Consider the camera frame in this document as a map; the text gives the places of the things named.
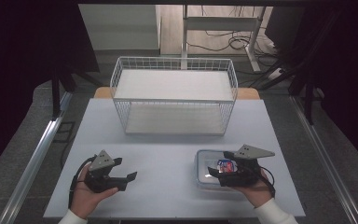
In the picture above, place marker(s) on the wooden table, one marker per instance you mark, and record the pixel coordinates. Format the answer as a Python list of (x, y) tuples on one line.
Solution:
[(248, 93)]

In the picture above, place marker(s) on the person's right hand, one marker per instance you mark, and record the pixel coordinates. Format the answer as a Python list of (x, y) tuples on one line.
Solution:
[(259, 194)]

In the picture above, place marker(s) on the small red blue packet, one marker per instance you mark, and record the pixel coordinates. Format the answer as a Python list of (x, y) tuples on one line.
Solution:
[(225, 165)]

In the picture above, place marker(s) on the person's left hand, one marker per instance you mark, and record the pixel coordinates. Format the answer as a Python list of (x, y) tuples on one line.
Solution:
[(82, 199)]

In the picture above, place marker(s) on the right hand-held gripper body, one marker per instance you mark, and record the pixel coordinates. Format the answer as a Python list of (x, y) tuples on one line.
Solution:
[(245, 174)]

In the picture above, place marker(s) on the white desk frame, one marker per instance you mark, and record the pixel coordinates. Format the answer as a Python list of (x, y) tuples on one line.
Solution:
[(220, 23)]

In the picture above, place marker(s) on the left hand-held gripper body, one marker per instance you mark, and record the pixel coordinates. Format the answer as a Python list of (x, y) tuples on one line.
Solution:
[(99, 182)]

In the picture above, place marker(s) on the white power strip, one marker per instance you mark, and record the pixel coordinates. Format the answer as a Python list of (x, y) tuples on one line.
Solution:
[(275, 74)]

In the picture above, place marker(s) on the clear plastic container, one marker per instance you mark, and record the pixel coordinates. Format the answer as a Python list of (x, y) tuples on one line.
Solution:
[(203, 163)]

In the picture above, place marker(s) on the black metal stand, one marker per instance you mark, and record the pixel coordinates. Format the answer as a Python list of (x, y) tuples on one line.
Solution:
[(56, 93), (307, 93)]

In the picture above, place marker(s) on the aluminium rail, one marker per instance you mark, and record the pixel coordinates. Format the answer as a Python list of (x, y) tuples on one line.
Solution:
[(34, 158), (326, 158)]

